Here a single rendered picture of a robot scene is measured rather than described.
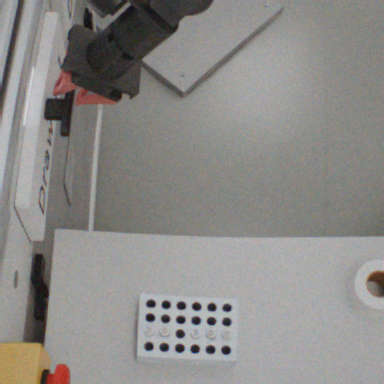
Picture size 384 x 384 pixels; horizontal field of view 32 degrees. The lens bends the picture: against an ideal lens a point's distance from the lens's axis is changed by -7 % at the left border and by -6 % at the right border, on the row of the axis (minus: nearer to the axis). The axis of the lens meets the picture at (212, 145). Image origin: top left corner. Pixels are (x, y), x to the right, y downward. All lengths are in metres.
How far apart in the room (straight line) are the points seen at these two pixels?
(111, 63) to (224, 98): 1.19
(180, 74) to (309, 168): 0.43
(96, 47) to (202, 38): 1.25
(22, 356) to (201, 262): 0.30
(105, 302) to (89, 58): 0.32
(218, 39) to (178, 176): 0.44
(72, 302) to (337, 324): 0.35
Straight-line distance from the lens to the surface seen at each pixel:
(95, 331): 0.90
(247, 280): 0.93
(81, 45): 0.81
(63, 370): 0.76
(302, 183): 1.86
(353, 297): 0.92
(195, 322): 0.90
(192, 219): 1.78
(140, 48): 0.76
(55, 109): 0.86
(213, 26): 2.06
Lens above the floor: 1.63
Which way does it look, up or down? 60 degrees down
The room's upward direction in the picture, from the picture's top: 8 degrees clockwise
